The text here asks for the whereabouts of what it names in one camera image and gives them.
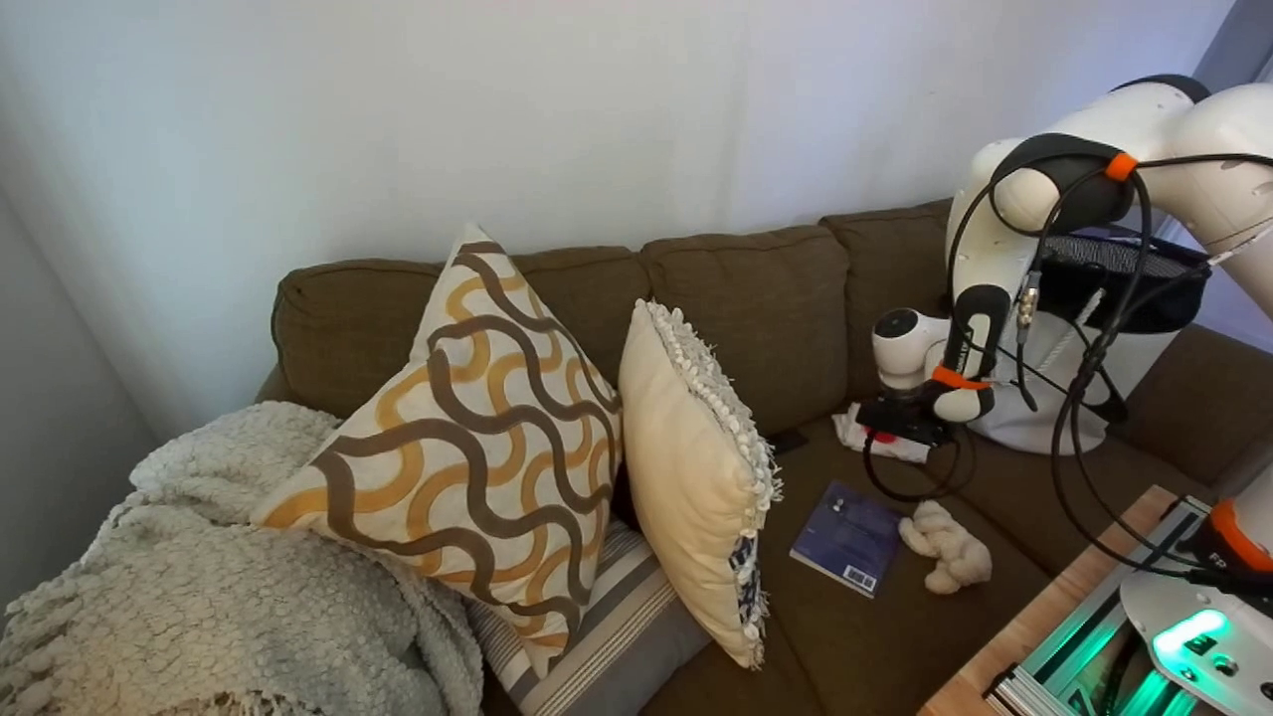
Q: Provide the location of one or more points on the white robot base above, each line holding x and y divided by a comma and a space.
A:
1212, 632

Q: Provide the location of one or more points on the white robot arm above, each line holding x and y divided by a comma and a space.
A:
1159, 158

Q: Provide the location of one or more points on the blue white patterned pillow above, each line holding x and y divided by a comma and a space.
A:
702, 474

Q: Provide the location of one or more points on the brown wave patterned pillow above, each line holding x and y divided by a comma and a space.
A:
484, 465

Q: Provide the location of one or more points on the blue book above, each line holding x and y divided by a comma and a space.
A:
849, 538

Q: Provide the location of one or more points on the striped grey cushion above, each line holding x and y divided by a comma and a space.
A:
632, 642

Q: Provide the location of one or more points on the brown fabric sofa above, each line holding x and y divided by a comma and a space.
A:
789, 315

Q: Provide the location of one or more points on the white plush toy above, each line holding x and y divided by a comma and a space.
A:
955, 560

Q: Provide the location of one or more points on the grey knitted blanket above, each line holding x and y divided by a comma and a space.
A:
186, 605

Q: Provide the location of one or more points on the wooden table with rail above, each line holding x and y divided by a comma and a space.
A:
1070, 652

